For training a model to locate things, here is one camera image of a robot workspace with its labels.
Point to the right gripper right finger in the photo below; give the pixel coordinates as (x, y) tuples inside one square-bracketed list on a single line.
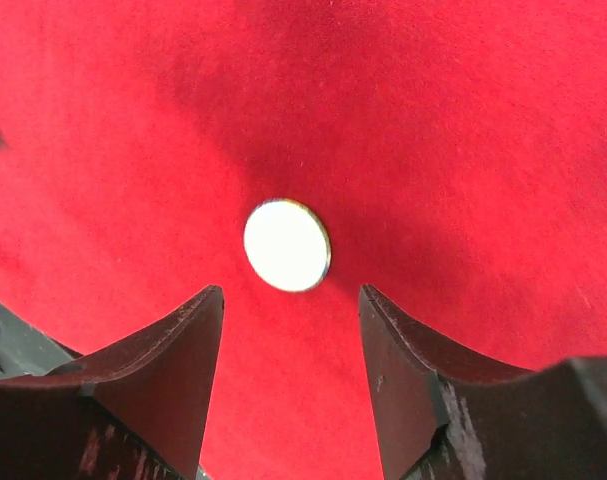
[(444, 411)]

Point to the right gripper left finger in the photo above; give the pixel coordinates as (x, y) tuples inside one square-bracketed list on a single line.
[(136, 409)]

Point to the red t-shirt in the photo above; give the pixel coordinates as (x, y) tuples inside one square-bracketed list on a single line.
[(455, 151)]

